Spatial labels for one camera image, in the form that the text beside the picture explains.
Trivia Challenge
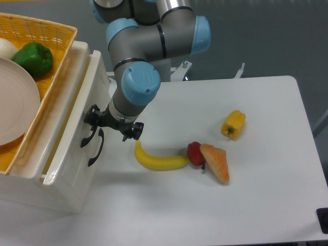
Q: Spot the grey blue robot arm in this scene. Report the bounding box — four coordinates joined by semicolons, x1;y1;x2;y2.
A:
84;1;211;139

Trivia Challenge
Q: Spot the yellow bell pepper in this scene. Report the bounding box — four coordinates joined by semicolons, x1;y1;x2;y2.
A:
221;110;246;140

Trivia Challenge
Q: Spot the yellow banana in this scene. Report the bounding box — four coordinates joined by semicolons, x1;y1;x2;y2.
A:
134;140;189;171

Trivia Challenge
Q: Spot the pink plate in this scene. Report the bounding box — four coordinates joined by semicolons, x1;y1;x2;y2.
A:
1;58;40;145

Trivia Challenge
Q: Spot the orange bread slice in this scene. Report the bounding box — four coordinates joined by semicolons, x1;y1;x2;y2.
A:
200;143;230;184

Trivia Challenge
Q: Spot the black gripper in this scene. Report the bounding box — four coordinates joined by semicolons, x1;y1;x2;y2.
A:
83;104;144;141

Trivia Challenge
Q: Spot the yellow woven basket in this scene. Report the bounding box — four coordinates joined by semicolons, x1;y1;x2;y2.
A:
0;12;78;175

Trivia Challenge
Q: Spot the white onion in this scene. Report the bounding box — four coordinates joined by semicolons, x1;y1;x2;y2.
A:
0;38;18;60

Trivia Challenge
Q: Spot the green bell pepper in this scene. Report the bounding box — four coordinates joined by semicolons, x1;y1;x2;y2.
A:
13;42;53;76

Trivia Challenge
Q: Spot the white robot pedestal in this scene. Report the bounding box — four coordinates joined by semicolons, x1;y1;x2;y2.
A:
152;59;171;82

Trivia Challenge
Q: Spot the white drawer cabinet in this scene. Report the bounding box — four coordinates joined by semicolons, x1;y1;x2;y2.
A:
0;40;115;214

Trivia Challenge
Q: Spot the black corner device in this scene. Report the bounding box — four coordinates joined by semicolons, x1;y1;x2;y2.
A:
316;208;328;234

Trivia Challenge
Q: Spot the red bell pepper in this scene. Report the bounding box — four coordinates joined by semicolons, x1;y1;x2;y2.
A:
187;141;206;170

